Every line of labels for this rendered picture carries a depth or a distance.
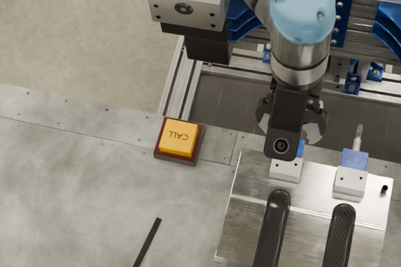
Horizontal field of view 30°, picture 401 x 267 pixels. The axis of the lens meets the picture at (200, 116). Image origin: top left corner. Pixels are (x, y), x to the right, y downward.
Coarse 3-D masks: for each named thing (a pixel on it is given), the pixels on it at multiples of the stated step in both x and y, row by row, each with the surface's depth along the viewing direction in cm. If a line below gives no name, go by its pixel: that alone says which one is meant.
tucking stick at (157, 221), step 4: (156, 220) 134; (160, 220) 134; (156, 224) 133; (152, 228) 133; (156, 228) 133; (152, 232) 133; (148, 236) 132; (152, 236) 132; (148, 240) 132; (144, 244) 132; (148, 244) 132; (144, 248) 132; (140, 252) 131; (144, 252) 131; (140, 256) 131; (136, 260) 131; (140, 260) 131; (136, 264) 130
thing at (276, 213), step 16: (272, 192) 125; (272, 208) 125; (288, 208) 124; (336, 208) 123; (352, 208) 123; (272, 224) 124; (336, 224) 123; (352, 224) 122; (272, 240) 123; (336, 240) 122; (256, 256) 121; (272, 256) 122; (336, 256) 121
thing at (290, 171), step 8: (304, 144) 129; (272, 160) 125; (280, 160) 125; (296, 160) 125; (272, 168) 124; (280, 168) 124; (288, 168) 124; (296, 168) 124; (272, 176) 126; (280, 176) 125; (288, 176) 124; (296, 176) 123
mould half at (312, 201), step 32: (256, 160) 128; (256, 192) 126; (288, 192) 125; (320, 192) 125; (224, 224) 124; (256, 224) 124; (288, 224) 123; (320, 224) 123; (384, 224) 122; (224, 256) 122; (288, 256) 121; (320, 256) 121; (352, 256) 120
